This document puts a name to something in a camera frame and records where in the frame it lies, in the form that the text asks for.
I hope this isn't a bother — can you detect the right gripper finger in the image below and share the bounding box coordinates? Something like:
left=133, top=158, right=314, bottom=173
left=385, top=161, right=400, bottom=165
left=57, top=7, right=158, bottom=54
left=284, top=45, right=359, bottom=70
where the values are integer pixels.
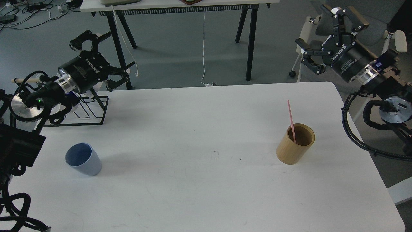
left=295, top=38, right=332, bottom=75
left=320, top=4, right=370, bottom=36

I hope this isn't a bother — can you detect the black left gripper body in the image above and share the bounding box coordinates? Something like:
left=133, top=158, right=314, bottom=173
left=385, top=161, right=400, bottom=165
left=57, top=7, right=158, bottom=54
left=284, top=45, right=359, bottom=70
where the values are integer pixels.
left=58, top=51, right=109, bottom=94

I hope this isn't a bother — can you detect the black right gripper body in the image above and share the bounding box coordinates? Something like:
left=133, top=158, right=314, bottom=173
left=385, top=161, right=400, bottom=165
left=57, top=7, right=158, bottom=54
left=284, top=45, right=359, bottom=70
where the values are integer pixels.
left=323, top=34, right=379, bottom=85

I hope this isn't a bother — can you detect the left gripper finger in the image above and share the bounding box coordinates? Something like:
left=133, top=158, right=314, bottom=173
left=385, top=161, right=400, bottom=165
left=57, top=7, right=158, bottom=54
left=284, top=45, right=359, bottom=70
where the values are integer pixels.
left=69, top=30, right=112, bottom=53
left=102, top=61, right=136, bottom=92

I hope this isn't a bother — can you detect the pink chopstick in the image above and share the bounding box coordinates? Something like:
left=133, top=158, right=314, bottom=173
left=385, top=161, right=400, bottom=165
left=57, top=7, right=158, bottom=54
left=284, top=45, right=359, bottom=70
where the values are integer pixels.
left=287, top=99, right=296, bottom=144

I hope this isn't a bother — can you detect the blue plastic cup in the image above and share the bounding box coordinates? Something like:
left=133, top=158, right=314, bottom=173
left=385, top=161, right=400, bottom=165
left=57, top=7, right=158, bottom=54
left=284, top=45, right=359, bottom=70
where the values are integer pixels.
left=65, top=143, right=102, bottom=176

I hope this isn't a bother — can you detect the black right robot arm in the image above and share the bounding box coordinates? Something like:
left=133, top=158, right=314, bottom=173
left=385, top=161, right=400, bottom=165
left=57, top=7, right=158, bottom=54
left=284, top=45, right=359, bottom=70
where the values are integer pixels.
left=296, top=4, right=411, bottom=161

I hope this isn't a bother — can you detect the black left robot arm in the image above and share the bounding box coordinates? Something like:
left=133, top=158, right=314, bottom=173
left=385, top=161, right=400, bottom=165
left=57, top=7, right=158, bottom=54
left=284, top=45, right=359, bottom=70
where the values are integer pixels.
left=1, top=30, right=135, bottom=232

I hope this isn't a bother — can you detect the grey office chair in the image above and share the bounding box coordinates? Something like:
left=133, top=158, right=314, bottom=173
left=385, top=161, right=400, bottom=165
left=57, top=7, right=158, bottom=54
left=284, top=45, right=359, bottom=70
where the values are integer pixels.
left=295, top=0, right=406, bottom=97

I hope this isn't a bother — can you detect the white background table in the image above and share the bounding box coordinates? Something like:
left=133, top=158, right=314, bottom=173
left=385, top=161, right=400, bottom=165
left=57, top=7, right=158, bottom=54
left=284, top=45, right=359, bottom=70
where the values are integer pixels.
left=80, top=0, right=278, bottom=81

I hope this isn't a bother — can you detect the bamboo cylinder holder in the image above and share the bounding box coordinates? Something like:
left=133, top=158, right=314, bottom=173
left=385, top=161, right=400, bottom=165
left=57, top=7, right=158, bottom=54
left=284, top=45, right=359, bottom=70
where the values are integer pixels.
left=276, top=123, right=315, bottom=165

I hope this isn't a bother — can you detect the black wire mug rack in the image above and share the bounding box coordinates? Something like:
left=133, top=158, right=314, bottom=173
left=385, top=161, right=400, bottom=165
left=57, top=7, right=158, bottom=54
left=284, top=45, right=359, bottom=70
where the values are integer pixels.
left=11, top=74, right=109, bottom=127

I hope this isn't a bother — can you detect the floor cable bundle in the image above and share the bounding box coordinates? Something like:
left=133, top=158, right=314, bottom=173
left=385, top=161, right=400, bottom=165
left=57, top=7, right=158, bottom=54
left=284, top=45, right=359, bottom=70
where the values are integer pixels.
left=0, top=0, right=84, bottom=31

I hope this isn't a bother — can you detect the white power cable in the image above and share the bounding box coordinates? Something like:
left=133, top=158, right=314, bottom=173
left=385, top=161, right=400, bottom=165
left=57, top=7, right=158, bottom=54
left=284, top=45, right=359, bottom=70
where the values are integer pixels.
left=200, top=11, right=214, bottom=87

